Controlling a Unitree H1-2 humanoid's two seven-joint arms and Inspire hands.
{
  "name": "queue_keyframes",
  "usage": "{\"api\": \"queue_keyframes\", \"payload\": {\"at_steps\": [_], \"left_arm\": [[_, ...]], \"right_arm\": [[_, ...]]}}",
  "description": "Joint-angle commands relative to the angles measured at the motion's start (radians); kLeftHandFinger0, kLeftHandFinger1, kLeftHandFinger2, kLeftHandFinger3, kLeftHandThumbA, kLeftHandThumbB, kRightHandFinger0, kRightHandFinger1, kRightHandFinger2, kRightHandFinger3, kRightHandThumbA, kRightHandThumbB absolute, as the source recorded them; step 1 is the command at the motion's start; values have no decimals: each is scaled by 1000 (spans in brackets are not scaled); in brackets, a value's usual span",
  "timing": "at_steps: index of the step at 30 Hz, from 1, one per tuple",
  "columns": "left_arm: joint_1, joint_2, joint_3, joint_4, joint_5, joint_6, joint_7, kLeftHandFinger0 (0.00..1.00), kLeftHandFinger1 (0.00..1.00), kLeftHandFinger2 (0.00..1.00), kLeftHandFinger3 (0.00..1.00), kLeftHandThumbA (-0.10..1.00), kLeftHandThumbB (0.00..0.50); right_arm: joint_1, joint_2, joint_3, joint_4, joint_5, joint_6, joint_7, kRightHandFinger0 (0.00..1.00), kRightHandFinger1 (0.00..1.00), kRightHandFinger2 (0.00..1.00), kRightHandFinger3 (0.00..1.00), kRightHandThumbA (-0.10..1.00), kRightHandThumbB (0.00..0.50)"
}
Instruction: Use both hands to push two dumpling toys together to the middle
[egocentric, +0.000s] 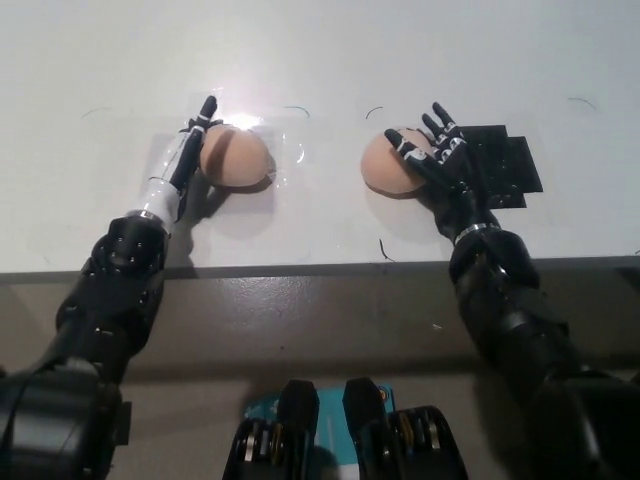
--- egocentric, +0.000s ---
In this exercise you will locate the black tape patch on table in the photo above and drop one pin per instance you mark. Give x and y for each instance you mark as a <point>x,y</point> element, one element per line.
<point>510,165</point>

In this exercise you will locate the clear tape patch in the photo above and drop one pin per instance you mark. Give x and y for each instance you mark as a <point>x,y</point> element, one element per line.
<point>287,145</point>

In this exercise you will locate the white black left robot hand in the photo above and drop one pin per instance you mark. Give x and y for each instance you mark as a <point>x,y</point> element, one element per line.
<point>162,197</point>

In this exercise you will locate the black tape patch on floor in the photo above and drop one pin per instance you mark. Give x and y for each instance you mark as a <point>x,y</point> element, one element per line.
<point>125,422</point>

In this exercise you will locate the peach dumpling toy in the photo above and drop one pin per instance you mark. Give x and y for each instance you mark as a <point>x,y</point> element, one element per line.
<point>387,165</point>
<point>240,155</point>

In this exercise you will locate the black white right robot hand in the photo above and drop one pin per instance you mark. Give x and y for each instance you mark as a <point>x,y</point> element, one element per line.
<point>452,190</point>

